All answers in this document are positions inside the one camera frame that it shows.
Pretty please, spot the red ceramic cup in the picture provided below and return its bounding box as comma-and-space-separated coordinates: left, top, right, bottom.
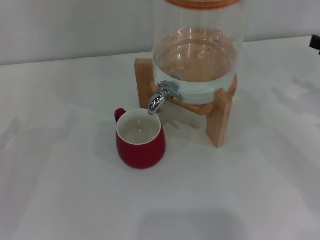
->
114, 107, 167, 170

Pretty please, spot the chrome faucet tap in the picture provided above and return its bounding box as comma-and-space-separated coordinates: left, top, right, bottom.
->
147, 80, 185, 116

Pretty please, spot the glass drink dispenser jar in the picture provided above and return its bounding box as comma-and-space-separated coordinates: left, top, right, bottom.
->
151, 0, 251, 105

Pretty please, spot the wooden dispenser stand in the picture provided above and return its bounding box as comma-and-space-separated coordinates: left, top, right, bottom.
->
134, 57, 239, 149

